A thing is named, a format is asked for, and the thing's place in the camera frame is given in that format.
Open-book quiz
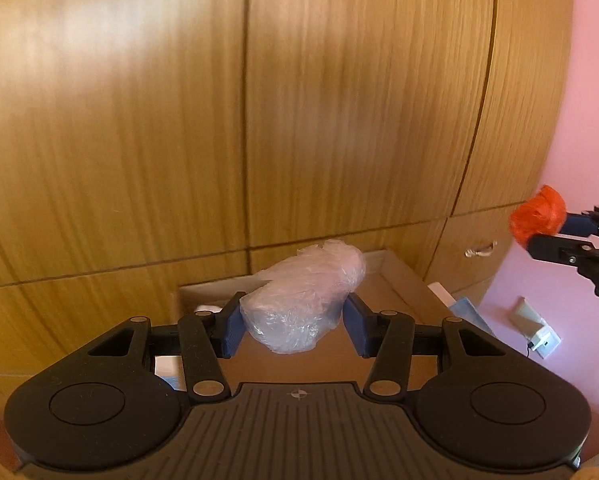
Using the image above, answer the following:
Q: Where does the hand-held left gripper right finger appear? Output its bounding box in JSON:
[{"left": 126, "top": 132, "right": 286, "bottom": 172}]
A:
[{"left": 344, "top": 292, "right": 505, "bottom": 403}]

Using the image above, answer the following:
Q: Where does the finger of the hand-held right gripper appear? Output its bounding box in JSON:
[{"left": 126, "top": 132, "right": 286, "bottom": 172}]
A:
[
  {"left": 562, "top": 204, "right": 599, "bottom": 241},
  {"left": 525, "top": 234, "right": 599, "bottom": 302}
]

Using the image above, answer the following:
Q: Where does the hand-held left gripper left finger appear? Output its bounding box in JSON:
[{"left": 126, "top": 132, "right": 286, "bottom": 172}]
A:
[{"left": 86, "top": 291, "right": 246, "bottom": 403}]

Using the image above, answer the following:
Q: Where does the orange sock bundle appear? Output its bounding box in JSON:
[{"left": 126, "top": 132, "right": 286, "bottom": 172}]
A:
[{"left": 509, "top": 185, "right": 566, "bottom": 247}]

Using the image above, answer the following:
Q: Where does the cardboard box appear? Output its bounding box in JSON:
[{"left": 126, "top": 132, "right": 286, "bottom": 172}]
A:
[{"left": 179, "top": 247, "right": 460, "bottom": 393}]

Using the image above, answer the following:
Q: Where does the clear plastic white bundle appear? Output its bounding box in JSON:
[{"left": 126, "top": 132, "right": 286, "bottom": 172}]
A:
[{"left": 240, "top": 241, "right": 367, "bottom": 356}]

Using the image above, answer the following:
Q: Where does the wooden wardrobe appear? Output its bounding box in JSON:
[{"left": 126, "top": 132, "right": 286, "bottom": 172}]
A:
[{"left": 0, "top": 0, "right": 575, "bottom": 411}]

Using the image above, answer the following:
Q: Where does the beige wall socket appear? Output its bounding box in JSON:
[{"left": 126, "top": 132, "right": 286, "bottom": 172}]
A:
[{"left": 510, "top": 297, "right": 546, "bottom": 332}]

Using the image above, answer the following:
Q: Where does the metal drawer handle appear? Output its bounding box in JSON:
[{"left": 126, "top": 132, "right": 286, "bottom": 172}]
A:
[{"left": 465, "top": 241, "right": 497, "bottom": 259}]

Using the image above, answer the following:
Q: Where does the white wall charger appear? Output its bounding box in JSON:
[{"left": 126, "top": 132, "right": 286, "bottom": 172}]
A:
[{"left": 528, "top": 327, "right": 563, "bottom": 360}]

